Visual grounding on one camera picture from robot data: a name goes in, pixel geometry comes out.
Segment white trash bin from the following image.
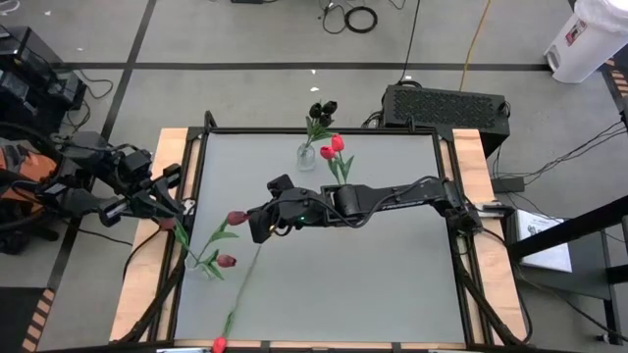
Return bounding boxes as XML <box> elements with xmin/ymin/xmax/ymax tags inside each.
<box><xmin>543</xmin><ymin>0</ymin><xmax>628</xmax><ymax>84</ymax></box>

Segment yellow power cable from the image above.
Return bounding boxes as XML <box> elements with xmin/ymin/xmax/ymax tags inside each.
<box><xmin>457</xmin><ymin>0</ymin><xmax>493</xmax><ymax>93</ymax></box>

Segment orange shop vacuum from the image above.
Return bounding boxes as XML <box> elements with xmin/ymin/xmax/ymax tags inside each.
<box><xmin>0</xmin><ymin>144</ymin><xmax>53</xmax><ymax>217</ymax></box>

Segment black vented computer case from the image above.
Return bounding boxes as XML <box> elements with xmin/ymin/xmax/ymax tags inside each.
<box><xmin>381</xmin><ymin>83</ymin><xmax>511</xmax><ymax>157</ymax></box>

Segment clear ribbed glass vase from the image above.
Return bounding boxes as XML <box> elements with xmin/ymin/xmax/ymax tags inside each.
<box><xmin>296</xmin><ymin>142</ymin><xmax>318</xmax><ymax>173</ymax></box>

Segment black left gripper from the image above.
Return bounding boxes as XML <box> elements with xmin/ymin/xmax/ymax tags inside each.
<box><xmin>97</xmin><ymin>149</ymin><xmax>186</xmax><ymax>227</ymax></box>

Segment black equipment boxes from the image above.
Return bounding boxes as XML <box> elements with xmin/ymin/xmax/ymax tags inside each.
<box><xmin>0</xmin><ymin>26</ymin><xmax>87</xmax><ymax>138</ymax></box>

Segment bright red artificial tulip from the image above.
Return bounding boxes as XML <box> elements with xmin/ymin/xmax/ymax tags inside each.
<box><xmin>211</xmin><ymin>243</ymin><xmax>263</xmax><ymax>353</ymax></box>
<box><xmin>331</xmin><ymin>133</ymin><xmax>355</xmax><ymax>186</ymax></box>
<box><xmin>319</xmin><ymin>145</ymin><xmax>347</xmax><ymax>186</ymax></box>

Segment coiled black floor cable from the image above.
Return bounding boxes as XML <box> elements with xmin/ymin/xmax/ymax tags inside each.
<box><xmin>318</xmin><ymin>0</ymin><xmax>379</xmax><ymax>35</ymax></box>

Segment wooden table side board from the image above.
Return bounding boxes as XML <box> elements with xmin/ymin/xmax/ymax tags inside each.
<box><xmin>439</xmin><ymin>127</ymin><xmax>529</xmax><ymax>343</ymax></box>
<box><xmin>108</xmin><ymin>127</ymin><xmax>197</xmax><ymax>343</ymax></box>

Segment black hanging cable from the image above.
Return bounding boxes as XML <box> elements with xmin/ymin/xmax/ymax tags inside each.
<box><xmin>396</xmin><ymin>0</ymin><xmax>422</xmax><ymax>83</ymax></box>

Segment small clear glass vase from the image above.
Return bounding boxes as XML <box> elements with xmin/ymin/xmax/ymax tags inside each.
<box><xmin>184</xmin><ymin>254</ymin><xmax>220</xmax><ymax>281</ymax></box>

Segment black metal stand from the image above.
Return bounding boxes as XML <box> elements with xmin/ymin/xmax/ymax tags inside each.
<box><xmin>507</xmin><ymin>195</ymin><xmax>628</xmax><ymax>344</ymax></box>

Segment red vacuum cleaner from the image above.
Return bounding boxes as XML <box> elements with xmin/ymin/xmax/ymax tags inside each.
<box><xmin>0</xmin><ymin>121</ymin><xmax>68</xmax><ymax>256</ymax></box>

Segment black power brick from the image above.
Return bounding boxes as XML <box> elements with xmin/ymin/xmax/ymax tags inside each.
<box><xmin>490</xmin><ymin>176</ymin><xmax>525</xmax><ymax>194</ymax></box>

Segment black cable bundle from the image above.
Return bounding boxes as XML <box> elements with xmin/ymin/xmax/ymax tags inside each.
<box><xmin>493</xmin><ymin>120</ymin><xmax>628</xmax><ymax>180</ymax></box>

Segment white printed booklet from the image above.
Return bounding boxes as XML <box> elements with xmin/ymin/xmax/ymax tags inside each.
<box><xmin>514</xmin><ymin>208</ymin><xmax>574</xmax><ymax>274</ymax></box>

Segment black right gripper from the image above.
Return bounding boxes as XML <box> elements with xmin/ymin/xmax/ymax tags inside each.
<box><xmin>248</xmin><ymin>174</ymin><xmax>328</xmax><ymax>245</ymax></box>

